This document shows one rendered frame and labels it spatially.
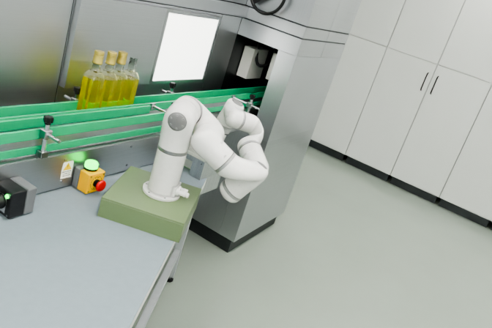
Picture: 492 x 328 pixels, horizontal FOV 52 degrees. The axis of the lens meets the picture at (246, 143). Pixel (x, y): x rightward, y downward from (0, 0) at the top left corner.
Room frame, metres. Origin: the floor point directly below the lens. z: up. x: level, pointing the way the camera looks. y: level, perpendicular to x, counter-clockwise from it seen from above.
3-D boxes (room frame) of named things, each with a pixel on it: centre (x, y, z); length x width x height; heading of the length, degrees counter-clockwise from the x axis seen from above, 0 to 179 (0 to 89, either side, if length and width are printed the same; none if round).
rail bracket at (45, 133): (1.33, 0.54, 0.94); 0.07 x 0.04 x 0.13; 65
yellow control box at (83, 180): (1.48, 0.45, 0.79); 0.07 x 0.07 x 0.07; 65
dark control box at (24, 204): (1.22, 0.57, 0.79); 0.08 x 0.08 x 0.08; 65
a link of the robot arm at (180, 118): (1.48, 0.22, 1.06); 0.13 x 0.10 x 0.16; 0
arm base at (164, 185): (1.48, 0.20, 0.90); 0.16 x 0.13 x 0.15; 85
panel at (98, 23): (2.13, 0.51, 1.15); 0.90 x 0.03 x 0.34; 155
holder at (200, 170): (1.97, 0.22, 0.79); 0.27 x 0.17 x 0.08; 65
